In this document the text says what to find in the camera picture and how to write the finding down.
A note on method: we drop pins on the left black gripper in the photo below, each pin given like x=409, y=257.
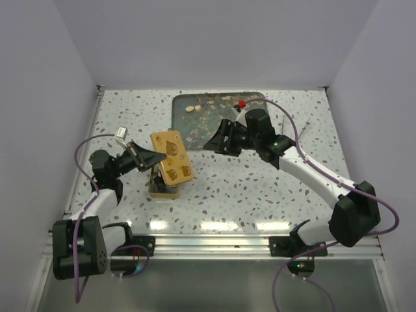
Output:
x=143, y=158

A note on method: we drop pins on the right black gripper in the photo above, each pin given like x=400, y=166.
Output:
x=216, y=143

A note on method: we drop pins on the silver metal tin lid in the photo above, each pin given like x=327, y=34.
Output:
x=176, y=168

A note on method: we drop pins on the gold metal tin box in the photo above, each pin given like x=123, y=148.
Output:
x=156, y=177

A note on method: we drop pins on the silver metal tongs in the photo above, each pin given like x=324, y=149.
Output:
x=301, y=123

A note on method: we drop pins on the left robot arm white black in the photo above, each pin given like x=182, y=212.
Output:
x=81, y=244

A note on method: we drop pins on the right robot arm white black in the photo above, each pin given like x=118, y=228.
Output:
x=355, y=212

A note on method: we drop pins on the dark round chocolate tray left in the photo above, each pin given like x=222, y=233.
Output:
x=161, y=187

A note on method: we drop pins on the floral teal serving tray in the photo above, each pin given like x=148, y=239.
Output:
x=196, y=128

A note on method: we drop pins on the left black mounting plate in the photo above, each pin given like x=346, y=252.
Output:
x=146, y=241

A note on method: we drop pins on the black mounting plate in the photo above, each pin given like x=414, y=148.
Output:
x=146, y=241
x=286, y=246

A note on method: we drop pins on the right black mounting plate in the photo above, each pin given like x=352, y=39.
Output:
x=286, y=246

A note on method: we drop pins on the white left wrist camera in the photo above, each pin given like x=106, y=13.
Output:
x=121, y=133

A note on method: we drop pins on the aluminium rail front edge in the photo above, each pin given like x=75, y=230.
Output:
x=247, y=247

